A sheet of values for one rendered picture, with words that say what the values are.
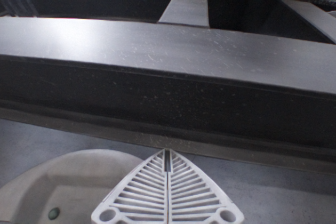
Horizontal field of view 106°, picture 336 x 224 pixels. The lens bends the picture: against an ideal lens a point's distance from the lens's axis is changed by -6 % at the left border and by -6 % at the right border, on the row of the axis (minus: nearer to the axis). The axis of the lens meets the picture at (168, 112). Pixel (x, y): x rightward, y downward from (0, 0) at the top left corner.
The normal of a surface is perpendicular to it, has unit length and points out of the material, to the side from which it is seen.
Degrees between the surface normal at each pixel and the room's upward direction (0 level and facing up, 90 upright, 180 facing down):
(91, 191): 0
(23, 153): 0
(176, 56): 0
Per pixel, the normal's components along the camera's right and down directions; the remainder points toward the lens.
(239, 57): 0.01, -0.61
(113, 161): 0.11, -0.87
